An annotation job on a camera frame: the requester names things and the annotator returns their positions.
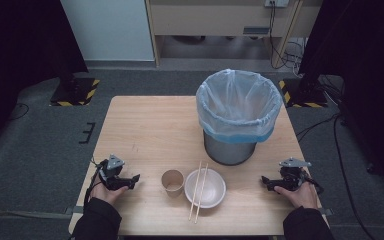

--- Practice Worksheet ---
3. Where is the grey wall socket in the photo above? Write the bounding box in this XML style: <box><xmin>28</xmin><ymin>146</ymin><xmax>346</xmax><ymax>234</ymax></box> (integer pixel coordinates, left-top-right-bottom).
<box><xmin>264</xmin><ymin>0</ymin><xmax>290</xmax><ymax>9</ymax></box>

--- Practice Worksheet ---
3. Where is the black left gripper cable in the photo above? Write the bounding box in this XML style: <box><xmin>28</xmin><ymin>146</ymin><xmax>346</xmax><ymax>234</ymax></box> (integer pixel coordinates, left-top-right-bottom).
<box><xmin>83</xmin><ymin>157</ymin><xmax>110</xmax><ymax>208</ymax></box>

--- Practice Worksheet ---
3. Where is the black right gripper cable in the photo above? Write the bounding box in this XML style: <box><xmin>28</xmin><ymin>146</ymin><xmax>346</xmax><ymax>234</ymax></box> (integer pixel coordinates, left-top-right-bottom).
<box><xmin>301</xmin><ymin>170</ymin><xmax>325</xmax><ymax>196</ymax></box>

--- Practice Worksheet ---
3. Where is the light wooden cabinet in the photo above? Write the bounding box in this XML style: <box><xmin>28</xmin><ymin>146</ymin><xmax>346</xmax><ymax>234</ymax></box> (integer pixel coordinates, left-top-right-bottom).
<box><xmin>145</xmin><ymin>0</ymin><xmax>325</xmax><ymax>70</ymax></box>

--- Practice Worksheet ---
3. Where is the black socket cable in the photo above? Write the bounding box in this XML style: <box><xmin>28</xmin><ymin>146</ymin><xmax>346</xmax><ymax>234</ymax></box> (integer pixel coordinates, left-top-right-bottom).
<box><xmin>268</xmin><ymin>2</ymin><xmax>302</xmax><ymax>70</ymax></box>

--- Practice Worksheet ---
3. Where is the wooden chopstick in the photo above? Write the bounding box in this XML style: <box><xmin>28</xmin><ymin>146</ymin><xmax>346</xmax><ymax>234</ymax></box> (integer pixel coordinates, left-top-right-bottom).
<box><xmin>194</xmin><ymin>162</ymin><xmax>210</xmax><ymax>225</ymax></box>
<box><xmin>188</xmin><ymin>160</ymin><xmax>203</xmax><ymax>222</ymax></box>

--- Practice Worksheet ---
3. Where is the long black floor cable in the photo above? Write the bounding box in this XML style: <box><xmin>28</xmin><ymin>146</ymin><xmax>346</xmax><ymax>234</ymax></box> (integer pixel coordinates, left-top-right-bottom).
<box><xmin>295</xmin><ymin>112</ymin><xmax>378</xmax><ymax>240</ymax></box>

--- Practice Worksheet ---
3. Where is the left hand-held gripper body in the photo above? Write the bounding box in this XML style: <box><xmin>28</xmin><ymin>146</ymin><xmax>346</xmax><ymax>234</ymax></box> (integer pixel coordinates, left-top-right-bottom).
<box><xmin>98</xmin><ymin>153</ymin><xmax>130</xmax><ymax>192</ymax></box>

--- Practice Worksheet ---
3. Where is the black yellow striped stand base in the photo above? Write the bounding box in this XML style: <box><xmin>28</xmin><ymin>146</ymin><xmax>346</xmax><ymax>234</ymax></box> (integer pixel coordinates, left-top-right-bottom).
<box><xmin>49</xmin><ymin>77</ymin><xmax>101</xmax><ymax>108</ymax></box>
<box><xmin>278</xmin><ymin>77</ymin><xmax>329</xmax><ymax>109</ymax></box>

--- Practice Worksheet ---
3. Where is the thin black floor cable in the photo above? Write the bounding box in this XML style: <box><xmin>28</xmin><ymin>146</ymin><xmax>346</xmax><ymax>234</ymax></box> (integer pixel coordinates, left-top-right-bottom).
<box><xmin>0</xmin><ymin>102</ymin><xmax>31</xmax><ymax>128</ymax></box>

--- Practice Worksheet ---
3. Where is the person's right hand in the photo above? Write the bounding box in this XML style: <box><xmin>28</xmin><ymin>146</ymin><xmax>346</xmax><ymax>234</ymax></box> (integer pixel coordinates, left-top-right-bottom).
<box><xmin>274</xmin><ymin>179</ymin><xmax>320</xmax><ymax>210</ymax></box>

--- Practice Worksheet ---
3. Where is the pale blue trash bag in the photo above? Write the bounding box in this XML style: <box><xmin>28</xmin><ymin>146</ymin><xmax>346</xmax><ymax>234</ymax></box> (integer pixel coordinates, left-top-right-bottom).
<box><xmin>195</xmin><ymin>68</ymin><xmax>284</xmax><ymax>145</ymax></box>

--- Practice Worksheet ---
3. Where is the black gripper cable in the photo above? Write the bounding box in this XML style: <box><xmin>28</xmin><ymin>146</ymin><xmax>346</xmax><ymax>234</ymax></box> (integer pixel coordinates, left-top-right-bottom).
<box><xmin>83</xmin><ymin>157</ymin><xmax>110</xmax><ymax>208</ymax></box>
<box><xmin>301</xmin><ymin>170</ymin><xmax>325</xmax><ymax>196</ymax></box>

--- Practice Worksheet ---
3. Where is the white bowl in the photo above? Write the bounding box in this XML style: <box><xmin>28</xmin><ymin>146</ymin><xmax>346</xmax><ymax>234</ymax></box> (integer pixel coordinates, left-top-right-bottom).
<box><xmin>183</xmin><ymin>167</ymin><xmax>228</xmax><ymax>210</ymax></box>

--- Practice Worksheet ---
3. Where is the black curtain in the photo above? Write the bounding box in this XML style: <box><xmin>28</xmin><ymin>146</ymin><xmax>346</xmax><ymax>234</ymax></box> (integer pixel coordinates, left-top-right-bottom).
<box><xmin>0</xmin><ymin>0</ymin><xmax>90</xmax><ymax>159</ymax></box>
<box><xmin>297</xmin><ymin>0</ymin><xmax>384</xmax><ymax>189</ymax></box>

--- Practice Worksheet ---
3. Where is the grey metal trash can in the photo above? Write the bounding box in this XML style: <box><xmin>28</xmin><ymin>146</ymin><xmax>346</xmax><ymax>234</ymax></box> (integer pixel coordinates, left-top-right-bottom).
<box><xmin>202</xmin><ymin>129</ymin><xmax>258</xmax><ymax>167</ymax></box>

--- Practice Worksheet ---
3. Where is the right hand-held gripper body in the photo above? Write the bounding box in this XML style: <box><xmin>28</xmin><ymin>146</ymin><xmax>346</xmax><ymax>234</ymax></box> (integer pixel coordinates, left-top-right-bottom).
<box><xmin>278</xmin><ymin>157</ymin><xmax>313</xmax><ymax>192</ymax></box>

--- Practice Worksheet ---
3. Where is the person's left hand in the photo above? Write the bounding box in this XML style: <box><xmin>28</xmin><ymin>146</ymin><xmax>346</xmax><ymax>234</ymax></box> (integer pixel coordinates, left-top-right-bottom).
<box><xmin>89</xmin><ymin>179</ymin><xmax>130</xmax><ymax>207</ymax></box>

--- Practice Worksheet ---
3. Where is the brown paper cup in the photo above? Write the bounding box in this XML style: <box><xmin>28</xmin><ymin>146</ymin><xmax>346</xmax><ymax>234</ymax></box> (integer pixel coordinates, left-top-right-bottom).
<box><xmin>160</xmin><ymin>169</ymin><xmax>185</xmax><ymax>198</ymax></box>

